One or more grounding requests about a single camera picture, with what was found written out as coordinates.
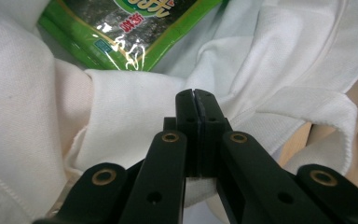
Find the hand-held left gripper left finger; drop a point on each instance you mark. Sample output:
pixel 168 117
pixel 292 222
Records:
pixel 186 124

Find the white printed tote bag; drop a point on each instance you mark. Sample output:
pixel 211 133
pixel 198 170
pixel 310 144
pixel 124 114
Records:
pixel 121 109

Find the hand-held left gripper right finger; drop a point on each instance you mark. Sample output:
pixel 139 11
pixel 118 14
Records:
pixel 211 124

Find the green product box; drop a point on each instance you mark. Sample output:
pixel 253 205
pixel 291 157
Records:
pixel 130 31

